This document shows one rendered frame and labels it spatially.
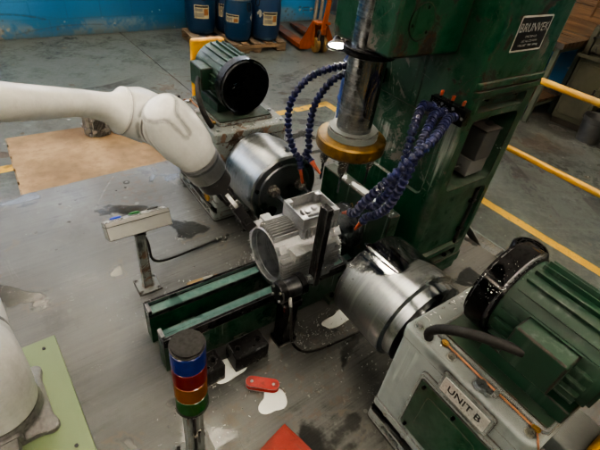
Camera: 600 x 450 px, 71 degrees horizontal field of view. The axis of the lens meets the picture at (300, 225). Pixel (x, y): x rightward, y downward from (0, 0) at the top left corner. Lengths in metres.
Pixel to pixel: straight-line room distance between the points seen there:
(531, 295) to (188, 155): 0.68
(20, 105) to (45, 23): 5.70
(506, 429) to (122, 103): 0.94
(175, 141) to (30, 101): 0.24
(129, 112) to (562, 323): 0.89
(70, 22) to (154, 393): 5.75
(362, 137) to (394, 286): 0.36
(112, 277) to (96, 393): 0.39
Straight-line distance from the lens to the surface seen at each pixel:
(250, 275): 1.25
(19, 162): 3.45
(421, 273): 1.01
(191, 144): 0.88
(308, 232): 1.14
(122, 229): 1.21
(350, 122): 1.06
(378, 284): 1.00
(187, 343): 0.74
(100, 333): 1.32
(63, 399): 1.19
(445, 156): 1.16
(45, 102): 0.84
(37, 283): 1.51
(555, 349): 0.78
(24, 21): 6.45
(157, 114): 0.86
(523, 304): 0.81
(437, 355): 0.88
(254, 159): 1.34
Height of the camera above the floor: 1.82
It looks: 39 degrees down
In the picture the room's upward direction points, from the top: 8 degrees clockwise
